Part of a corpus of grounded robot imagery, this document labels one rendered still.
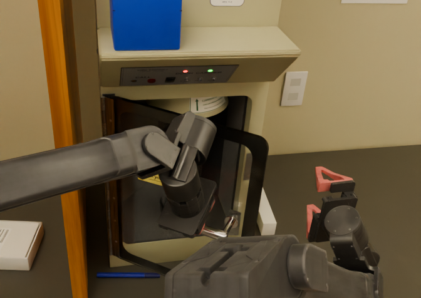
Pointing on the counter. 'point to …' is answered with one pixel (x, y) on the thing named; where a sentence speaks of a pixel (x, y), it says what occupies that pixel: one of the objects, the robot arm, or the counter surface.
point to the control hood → (207, 53)
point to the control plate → (140, 72)
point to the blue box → (145, 15)
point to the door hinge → (104, 134)
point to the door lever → (219, 229)
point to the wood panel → (65, 114)
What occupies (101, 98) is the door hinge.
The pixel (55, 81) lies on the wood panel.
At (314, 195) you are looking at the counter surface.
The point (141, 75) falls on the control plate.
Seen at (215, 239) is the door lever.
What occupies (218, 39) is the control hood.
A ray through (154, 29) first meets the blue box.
